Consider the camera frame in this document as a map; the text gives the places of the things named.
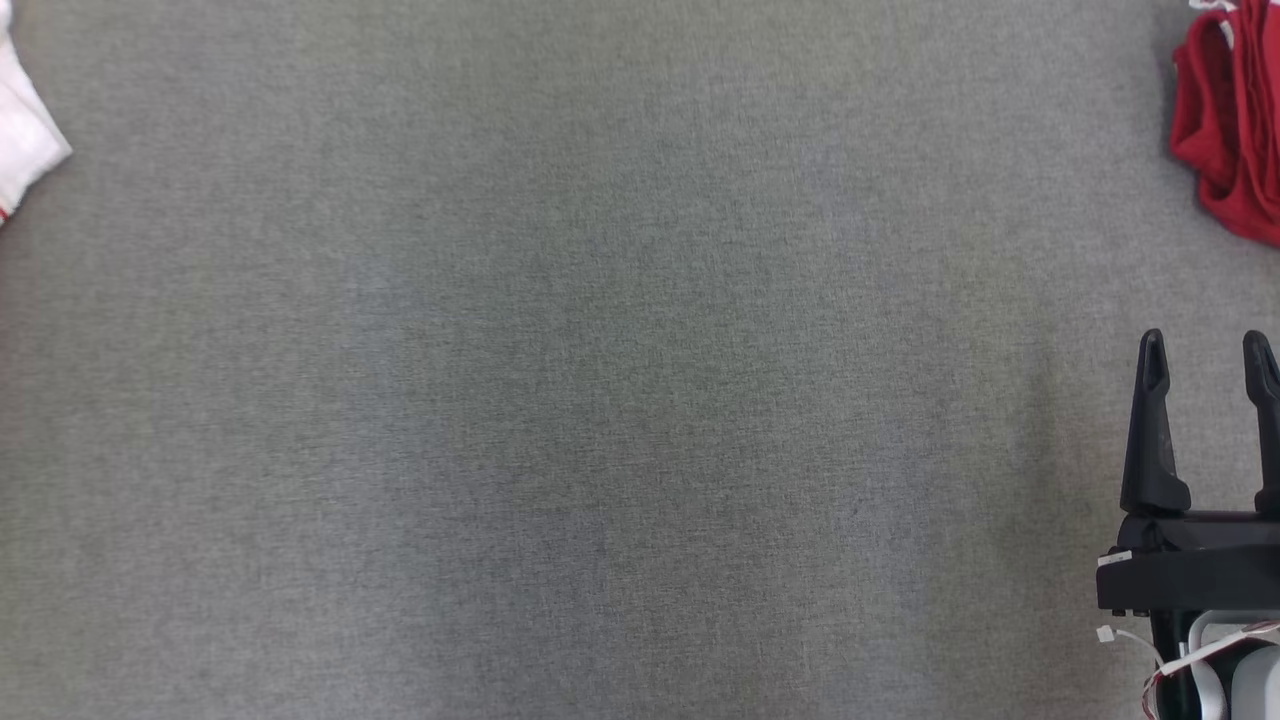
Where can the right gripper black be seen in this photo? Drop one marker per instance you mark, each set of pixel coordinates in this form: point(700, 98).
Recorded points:
point(1200, 565)

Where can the red shorts with white stripe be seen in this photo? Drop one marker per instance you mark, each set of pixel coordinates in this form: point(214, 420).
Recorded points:
point(1235, 120)

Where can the red jersey with number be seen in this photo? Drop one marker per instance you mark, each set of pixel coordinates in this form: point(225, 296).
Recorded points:
point(25, 130)

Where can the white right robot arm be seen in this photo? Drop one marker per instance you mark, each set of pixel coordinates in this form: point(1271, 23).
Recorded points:
point(1255, 685)

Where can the grey fabric sofa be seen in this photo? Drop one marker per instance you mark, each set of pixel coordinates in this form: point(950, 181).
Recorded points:
point(600, 400)

